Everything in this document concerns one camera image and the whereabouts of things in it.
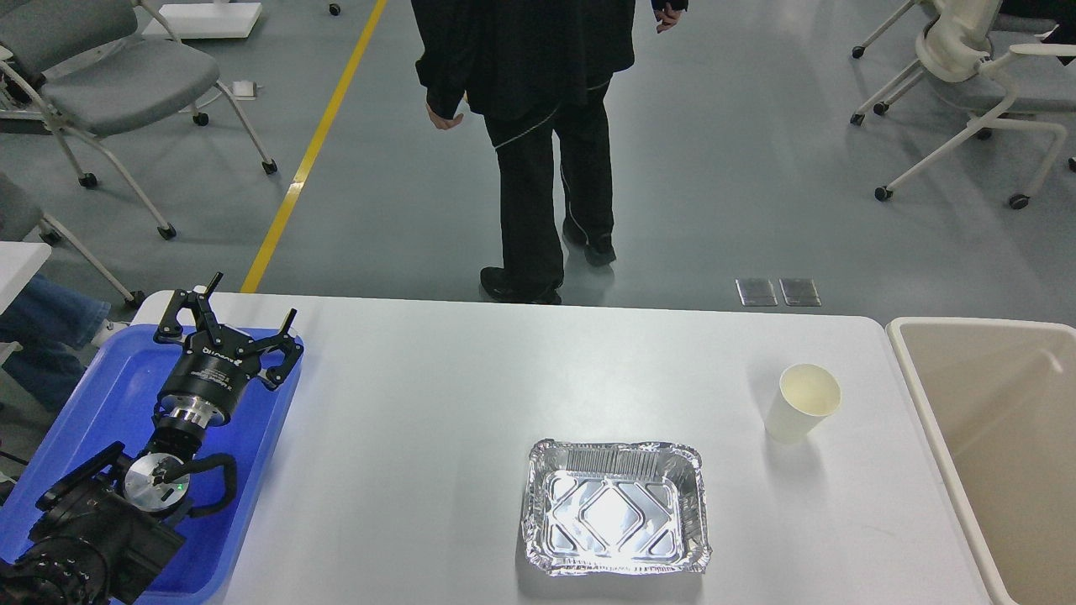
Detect white floor power adapter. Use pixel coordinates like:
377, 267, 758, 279
230, 80, 257, 101

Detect person in black clothes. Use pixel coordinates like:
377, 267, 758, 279
411, 1, 636, 305

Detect white flat base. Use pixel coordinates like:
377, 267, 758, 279
158, 1, 261, 39

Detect white side table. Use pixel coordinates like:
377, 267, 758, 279
1, 241, 51, 313

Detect grey chair upper left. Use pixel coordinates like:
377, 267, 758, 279
1, 1, 277, 188

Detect aluminium foil tray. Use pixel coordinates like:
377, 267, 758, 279
521, 438, 712, 576

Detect blue plastic tray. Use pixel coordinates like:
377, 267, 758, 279
1, 324, 301, 604

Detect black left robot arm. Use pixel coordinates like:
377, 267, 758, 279
3, 275, 306, 604

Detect seated person blue jeans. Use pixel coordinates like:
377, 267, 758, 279
1, 273, 129, 413

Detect grey chair left edge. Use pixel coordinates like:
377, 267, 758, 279
1, 173, 146, 308

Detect left metal floor plate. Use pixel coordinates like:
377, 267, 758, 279
736, 278, 778, 307

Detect white office chair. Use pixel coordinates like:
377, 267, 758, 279
851, 1, 1075, 209

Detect white paper cup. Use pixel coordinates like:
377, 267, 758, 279
764, 363, 843, 444

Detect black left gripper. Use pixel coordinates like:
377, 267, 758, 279
153, 271, 305, 418

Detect metal floor plate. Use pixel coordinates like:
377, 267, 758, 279
736, 278, 778, 307
778, 278, 821, 308

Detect right metal floor plate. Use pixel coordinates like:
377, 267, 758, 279
778, 278, 821, 308

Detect beige plastic bin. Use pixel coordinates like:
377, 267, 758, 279
887, 318, 1075, 604

